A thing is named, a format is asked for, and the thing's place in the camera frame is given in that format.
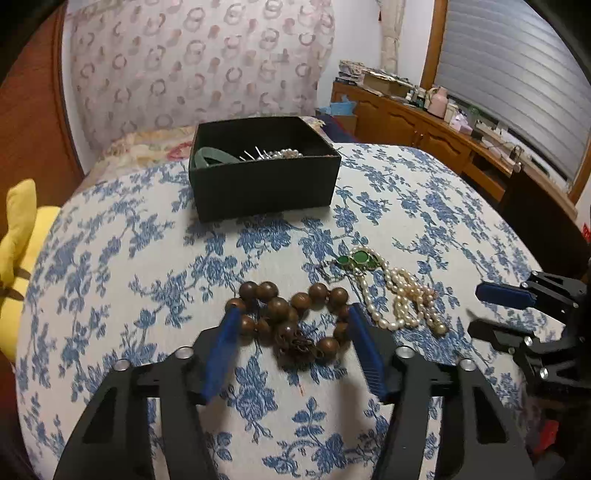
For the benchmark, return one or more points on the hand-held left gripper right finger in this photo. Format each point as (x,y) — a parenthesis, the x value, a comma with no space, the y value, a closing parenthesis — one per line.
(364,350)

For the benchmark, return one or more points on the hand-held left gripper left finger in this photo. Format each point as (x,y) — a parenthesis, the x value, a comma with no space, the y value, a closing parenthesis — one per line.
(221,355)

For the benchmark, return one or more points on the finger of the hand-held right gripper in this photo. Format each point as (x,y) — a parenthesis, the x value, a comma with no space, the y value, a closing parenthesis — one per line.
(496,333)
(503,295)

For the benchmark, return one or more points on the green stone pendant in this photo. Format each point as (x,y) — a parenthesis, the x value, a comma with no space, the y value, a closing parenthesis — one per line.
(358,257)

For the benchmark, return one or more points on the black cardboard box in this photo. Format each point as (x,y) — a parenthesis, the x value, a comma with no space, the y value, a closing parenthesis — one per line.
(263,189)

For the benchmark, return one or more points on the grey green bangle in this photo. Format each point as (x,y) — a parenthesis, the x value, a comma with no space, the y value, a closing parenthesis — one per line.
(205,159)

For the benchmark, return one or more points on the blue floral tablecloth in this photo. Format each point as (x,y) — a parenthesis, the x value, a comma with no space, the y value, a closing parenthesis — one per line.
(138,258)

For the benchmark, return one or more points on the pink tissue box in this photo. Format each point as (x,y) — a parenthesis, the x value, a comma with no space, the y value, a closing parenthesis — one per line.
(461,124)

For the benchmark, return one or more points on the wooden sideboard cabinet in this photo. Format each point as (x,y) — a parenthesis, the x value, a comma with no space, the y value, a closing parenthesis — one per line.
(401,120)

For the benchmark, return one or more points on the pink thermos jug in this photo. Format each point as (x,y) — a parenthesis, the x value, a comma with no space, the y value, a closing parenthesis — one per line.
(437,101)

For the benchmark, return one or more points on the dark blue bedsheet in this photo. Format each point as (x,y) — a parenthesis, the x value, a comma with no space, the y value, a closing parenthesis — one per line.
(339,129)

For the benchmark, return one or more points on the grey window blind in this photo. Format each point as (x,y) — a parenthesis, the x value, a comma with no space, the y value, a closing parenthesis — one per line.
(508,69)

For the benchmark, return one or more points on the yellow plush toy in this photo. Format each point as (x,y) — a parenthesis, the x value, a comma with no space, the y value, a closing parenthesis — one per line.
(23,221)

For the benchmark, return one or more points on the brown cardboard box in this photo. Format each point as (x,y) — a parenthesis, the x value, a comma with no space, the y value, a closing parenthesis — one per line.
(388,83)

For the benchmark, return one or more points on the blue plastic bag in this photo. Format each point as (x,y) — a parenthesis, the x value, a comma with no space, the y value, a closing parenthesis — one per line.
(339,108)

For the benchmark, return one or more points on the stack of books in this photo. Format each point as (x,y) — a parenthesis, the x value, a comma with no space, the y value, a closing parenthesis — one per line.
(350,73)

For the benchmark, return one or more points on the tied beige curtain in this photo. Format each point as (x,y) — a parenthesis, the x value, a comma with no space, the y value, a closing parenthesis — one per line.
(391,37)

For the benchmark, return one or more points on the circle patterned curtain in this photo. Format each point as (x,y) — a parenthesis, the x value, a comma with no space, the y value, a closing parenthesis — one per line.
(184,69)

